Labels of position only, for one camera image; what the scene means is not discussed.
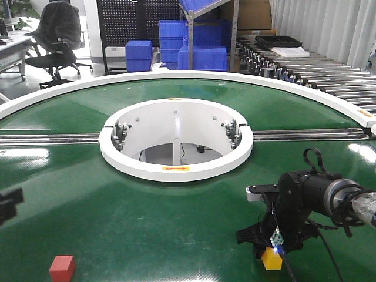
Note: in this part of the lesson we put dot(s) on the red cube block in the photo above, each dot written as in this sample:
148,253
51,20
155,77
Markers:
62,268

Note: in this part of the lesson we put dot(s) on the white ring guard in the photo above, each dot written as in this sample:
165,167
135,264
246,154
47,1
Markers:
359,115
179,122

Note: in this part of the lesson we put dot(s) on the black perforated panel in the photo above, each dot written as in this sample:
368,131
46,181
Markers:
121,21

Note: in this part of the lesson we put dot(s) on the white foam sheet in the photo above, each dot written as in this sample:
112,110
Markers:
291,52

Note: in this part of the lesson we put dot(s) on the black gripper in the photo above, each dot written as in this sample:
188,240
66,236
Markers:
285,211

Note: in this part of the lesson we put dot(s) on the black office chair with jacket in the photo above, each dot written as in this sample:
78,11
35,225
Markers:
59,33

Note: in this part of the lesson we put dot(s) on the black tray on conveyor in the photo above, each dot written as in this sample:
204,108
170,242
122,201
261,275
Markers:
269,41

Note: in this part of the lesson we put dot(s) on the metal shelf rack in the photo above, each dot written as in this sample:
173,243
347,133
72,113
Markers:
195,10

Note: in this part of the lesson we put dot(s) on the white outer ring guard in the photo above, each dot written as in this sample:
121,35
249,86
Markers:
359,115

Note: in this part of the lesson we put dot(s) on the white inner ring guard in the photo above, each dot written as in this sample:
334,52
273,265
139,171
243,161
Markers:
179,122

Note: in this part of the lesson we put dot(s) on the metal seam strip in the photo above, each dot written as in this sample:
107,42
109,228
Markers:
260,135

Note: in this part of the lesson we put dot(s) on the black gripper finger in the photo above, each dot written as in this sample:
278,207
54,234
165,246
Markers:
9,200

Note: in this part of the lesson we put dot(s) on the white desk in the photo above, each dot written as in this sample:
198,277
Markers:
13,54

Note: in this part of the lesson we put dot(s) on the blue stacked crates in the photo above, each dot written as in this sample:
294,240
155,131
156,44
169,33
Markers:
211,44

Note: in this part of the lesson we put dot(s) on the yellow toy brick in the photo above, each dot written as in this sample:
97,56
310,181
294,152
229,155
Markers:
271,260

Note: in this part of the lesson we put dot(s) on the roller conveyor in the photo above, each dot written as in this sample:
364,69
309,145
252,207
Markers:
318,72

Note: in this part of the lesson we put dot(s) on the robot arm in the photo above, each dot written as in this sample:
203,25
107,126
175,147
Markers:
342,200

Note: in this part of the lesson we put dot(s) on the small blue crate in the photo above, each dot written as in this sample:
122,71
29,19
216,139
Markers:
139,54

